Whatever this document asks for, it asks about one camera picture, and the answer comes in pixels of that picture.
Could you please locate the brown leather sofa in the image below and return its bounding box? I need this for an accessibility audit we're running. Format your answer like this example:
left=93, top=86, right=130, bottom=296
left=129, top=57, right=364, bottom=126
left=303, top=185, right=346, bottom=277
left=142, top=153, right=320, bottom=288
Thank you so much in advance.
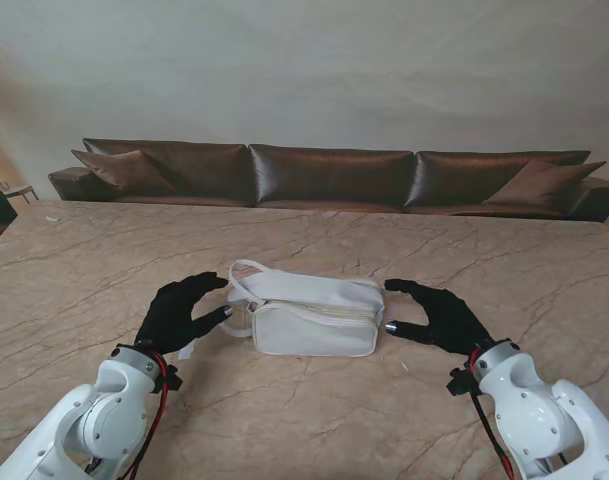
left=47, top=137, right=609, bottom=224

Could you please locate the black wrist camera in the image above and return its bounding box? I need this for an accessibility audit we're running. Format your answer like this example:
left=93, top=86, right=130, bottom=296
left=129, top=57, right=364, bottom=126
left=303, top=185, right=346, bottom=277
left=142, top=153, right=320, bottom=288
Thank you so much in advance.
left=446, top=367, right=478, bottom=399
left=161, top=364, right=185, bottom=396

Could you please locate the grey side chair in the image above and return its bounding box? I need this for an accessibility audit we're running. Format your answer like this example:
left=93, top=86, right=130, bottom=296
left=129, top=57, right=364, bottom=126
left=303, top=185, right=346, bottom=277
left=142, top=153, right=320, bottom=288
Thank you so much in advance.
left=0, top=175, right=38, bottom=204

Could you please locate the red black arm cable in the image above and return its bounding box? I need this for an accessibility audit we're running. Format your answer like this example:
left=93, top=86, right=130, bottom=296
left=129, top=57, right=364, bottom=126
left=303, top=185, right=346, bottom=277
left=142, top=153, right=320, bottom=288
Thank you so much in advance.
left=463, top=347, right=570, bottom=480
left=83, top=349, right=171, bottom=480

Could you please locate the red black right arm cable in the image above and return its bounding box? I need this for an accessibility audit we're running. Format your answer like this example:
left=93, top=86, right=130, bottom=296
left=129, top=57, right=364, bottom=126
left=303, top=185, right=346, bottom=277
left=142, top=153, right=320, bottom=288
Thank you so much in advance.
left=463, top=347, right=570, bottom=480

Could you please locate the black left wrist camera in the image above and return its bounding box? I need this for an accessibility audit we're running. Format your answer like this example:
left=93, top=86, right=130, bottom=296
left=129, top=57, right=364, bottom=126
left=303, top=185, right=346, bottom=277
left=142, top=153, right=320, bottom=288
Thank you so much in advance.
left=161, top=364, right=185, bottom=396

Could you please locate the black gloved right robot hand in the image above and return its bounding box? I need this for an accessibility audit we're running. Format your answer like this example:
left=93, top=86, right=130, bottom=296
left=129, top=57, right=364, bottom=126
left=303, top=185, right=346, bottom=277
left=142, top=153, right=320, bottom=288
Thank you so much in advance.
left=383, top=278, right=496, bottom=357

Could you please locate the red black left arm cable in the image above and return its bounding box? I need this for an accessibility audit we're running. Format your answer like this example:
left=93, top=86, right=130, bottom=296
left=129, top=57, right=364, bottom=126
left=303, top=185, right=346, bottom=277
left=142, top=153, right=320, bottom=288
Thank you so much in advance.
left=83, top=349, right=171, bottom=480

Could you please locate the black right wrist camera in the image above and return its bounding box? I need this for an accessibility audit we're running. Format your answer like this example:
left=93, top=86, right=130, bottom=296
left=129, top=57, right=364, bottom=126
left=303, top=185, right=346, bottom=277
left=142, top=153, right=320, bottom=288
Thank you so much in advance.
left=446, top=367, right=478, bottom=399

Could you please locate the cream white cosmetics bag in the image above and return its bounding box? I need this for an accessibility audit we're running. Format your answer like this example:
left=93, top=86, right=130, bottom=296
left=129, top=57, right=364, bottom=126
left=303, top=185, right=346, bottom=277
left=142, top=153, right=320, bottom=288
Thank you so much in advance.
left=218, top=259, right=385, bottom=358

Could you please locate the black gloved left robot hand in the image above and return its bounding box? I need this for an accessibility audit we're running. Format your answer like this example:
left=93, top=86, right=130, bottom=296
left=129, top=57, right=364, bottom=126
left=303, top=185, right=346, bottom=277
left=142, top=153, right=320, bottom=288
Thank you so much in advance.
left=133, top=271, right=234, bottom=357

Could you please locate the brown sofa pillow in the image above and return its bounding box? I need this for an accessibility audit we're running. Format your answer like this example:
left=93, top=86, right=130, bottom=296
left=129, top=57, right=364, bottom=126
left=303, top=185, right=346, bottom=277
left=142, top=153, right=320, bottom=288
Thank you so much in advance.
left=71, top=148, right=178, bottom=196
left=483, top=158, right=608, bottom=206

